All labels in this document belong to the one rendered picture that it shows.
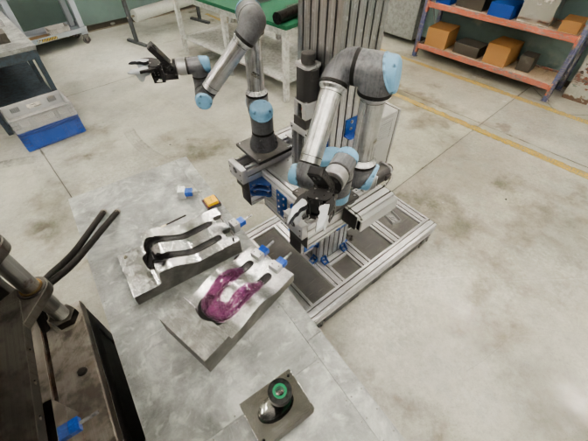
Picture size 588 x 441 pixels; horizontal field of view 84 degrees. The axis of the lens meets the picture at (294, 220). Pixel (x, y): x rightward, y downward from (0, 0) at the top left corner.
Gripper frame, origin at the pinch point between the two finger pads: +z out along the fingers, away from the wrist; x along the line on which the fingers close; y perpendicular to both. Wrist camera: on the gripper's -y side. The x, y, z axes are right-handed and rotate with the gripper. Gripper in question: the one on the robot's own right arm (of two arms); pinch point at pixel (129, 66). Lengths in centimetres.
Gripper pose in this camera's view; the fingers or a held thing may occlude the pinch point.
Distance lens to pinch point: 179.0
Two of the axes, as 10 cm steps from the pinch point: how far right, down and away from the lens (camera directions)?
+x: -2.2, -8.0, 5.5
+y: -0.3, 5.7, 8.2
